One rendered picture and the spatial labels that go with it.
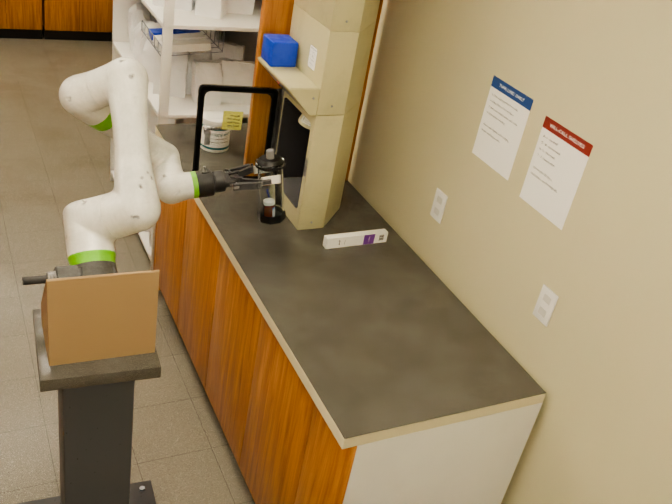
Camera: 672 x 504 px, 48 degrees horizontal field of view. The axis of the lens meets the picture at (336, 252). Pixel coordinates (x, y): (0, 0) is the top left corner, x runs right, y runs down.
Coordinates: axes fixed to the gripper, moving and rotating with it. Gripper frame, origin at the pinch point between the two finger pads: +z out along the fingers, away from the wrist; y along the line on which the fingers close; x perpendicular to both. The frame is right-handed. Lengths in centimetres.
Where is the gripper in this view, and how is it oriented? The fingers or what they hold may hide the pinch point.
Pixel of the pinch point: (269, 173)
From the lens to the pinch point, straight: 271.4
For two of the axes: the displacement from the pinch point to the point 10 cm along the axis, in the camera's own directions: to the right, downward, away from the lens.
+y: -3.5, -5.0, 7.9
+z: 9.4, -1.7, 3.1
